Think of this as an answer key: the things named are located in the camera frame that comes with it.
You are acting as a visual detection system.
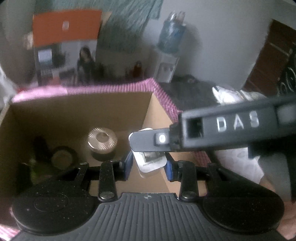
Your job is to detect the black cloth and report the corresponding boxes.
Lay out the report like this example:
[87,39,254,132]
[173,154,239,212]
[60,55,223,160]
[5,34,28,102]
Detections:
[159,74,218,114]

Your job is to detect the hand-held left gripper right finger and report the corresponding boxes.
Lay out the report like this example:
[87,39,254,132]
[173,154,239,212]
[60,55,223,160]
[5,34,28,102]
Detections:
[164,153,250,202]

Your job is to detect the black tape roll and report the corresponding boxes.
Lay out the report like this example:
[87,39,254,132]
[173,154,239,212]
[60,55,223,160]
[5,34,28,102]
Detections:
[50,146,78,172]

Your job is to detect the cardboard box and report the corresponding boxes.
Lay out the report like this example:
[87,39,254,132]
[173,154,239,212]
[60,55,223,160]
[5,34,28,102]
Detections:
[0,91,210,209]

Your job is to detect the white charger plug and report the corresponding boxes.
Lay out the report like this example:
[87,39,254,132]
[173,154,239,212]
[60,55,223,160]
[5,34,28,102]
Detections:
[128,127,167,178]

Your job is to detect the blue water jug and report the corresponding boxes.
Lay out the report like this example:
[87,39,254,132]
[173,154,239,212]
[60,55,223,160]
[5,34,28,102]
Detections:
[158,11,186,54]

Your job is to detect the dark bottle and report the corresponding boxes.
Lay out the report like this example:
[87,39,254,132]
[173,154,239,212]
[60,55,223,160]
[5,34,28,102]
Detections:
[33,137,50,163]

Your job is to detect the dark jar with gold lid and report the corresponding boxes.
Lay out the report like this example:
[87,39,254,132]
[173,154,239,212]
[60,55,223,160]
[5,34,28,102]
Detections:
[87,127,118,163]

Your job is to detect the green glass dropper bottle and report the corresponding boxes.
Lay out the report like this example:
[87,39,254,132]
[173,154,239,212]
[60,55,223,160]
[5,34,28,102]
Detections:
[20,160,50,186]

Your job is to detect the white plastic bags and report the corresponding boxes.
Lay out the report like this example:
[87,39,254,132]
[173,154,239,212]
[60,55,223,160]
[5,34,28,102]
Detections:
[211,85,296,186]

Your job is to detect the orange printed appliance box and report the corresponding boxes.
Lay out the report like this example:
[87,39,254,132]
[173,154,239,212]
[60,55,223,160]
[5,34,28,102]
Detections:
[32,10,102,86]

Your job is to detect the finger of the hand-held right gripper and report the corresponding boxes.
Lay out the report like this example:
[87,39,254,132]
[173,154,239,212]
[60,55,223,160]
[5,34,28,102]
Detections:
[129,128,173,153]

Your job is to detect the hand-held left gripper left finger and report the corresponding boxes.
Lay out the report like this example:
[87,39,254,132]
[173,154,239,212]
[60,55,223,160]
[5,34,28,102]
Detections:
[55,152,134,202]

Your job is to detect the green patterned cloth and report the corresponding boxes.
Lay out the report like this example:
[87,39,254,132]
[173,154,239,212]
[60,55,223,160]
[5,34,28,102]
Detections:
[96,0,163,50]

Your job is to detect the white water dispenser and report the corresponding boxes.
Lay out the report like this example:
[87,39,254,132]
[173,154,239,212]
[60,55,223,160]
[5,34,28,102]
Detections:
[153,47,179,82]

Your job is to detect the brown wooden door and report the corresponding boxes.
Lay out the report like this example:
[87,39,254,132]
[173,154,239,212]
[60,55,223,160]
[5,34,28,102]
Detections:
[244,20,296,96]

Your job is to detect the red white checkered tablecloth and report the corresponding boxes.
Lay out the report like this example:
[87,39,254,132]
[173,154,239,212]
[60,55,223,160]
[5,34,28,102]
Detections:
[0,77,210,237]

